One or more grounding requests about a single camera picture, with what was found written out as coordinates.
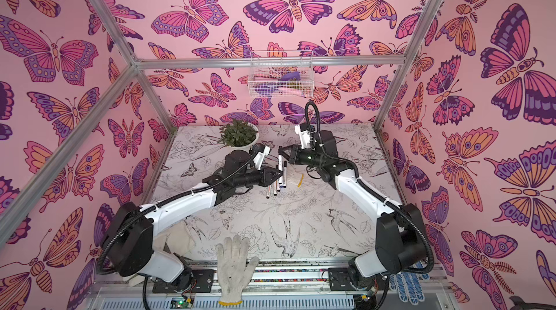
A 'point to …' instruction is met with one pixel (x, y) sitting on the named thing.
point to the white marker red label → (275, 193)
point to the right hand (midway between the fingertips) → (281, 149)
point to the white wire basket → (285, 74)
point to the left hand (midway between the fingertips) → (283, 172)
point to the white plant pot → (257, 135)
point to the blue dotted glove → (409, 285)
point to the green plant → (237, 133)
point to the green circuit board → (181, 303)
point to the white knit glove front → (234, 272)
